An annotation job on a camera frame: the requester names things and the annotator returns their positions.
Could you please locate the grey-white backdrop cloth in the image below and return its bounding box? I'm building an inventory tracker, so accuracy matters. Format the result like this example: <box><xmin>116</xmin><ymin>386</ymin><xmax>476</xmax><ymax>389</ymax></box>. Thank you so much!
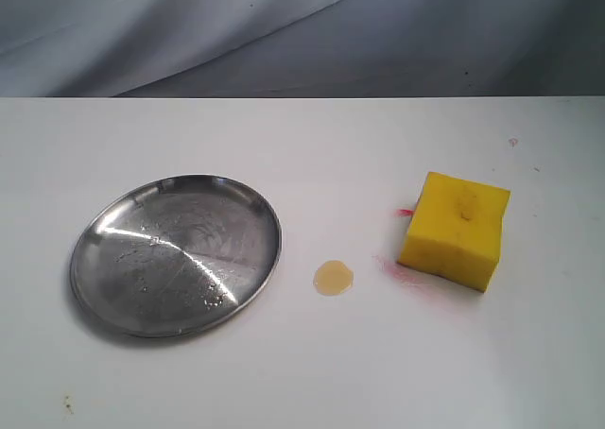
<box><xmin>1</xmin><ymin>0</ymin><xmax>604</xmax><ymax>97</ymax></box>

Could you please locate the round stainless steel plate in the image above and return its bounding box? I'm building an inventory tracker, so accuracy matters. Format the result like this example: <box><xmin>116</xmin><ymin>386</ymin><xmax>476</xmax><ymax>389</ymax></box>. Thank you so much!
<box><xmin>69</xmin><ymin>175</ymin><xmax>282</xmax><ymax>339</ymax></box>

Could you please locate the small yellowish liquid spill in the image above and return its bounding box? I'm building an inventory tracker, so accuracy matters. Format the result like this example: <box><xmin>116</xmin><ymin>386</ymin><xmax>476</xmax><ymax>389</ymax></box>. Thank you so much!
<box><xmin>313</xmin><ymin>260</ymin><xmax>354</xmax><ymax>297</ymax></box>

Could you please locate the yellow sponge block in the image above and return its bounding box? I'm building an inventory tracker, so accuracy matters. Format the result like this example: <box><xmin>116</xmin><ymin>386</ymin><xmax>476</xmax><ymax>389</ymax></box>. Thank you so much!
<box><xmin>398</xmin><ymin>172</ymin><xmax>510</xmax><ymax>292</ymax></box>

